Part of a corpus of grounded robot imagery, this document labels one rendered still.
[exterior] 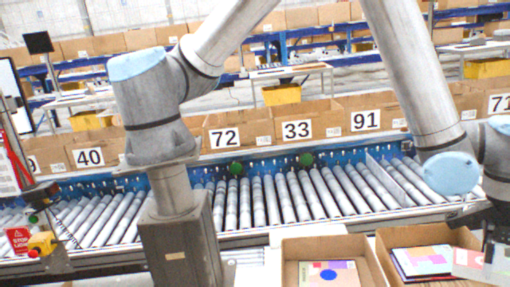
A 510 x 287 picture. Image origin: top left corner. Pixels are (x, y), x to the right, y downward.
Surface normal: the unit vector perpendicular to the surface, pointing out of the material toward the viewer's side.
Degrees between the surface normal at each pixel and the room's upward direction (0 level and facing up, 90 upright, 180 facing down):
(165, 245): 90
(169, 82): 86
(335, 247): 89
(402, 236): 89
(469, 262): 0
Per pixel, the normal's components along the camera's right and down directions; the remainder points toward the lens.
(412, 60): -0.30, 0.28
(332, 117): 0.04, 0.34
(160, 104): 0.64, 0.11
